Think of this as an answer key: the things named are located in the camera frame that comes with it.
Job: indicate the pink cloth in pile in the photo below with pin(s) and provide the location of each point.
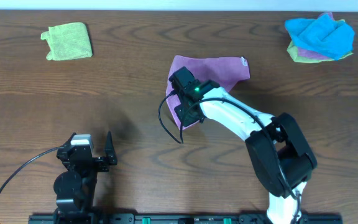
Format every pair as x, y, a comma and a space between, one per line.
311, 54

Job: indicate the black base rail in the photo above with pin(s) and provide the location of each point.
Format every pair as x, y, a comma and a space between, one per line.
247, 218

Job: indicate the green cloth under pile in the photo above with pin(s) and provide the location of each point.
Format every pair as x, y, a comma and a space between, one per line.
297, 55

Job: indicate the blue cloth on pile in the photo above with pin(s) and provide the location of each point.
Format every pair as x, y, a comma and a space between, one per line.
322, 34

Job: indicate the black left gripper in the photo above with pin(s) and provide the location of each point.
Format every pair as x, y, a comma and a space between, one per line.
90, 160

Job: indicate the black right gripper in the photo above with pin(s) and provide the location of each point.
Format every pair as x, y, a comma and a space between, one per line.
188, 121

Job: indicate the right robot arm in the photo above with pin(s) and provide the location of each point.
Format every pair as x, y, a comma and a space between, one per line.
280, 154

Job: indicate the folded green cloth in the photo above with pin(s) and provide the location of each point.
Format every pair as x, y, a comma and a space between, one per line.
68, 42

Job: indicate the purple microfiber cloth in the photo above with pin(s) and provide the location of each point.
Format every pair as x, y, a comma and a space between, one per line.
226, 71

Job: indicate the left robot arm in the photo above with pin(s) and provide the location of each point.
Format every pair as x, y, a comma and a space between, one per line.
75, 188

